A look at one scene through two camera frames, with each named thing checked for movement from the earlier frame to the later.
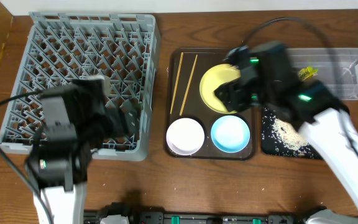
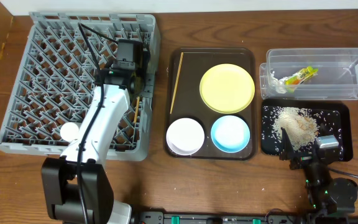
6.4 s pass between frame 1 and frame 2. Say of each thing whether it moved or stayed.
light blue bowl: stayed
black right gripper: moved
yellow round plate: stayed
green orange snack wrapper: stayed
